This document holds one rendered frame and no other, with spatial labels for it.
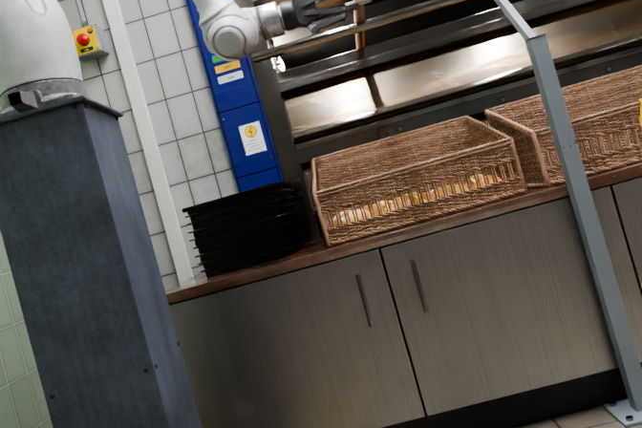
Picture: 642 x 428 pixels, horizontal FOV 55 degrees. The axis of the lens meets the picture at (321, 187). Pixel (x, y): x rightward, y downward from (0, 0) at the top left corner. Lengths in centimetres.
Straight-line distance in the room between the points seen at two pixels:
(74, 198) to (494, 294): 103
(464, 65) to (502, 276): 85
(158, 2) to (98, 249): 135
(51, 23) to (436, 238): 101
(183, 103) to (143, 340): 124
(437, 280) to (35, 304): 94
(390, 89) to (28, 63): 128
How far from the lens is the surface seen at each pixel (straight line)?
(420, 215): 166
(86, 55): 234
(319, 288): 163
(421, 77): 219
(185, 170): 224
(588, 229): 164
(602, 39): 233
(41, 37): 128
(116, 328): 118
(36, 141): 122
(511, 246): 165
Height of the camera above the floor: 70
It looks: 1 degrees up
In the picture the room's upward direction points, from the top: 16 degrees counter-clockwise
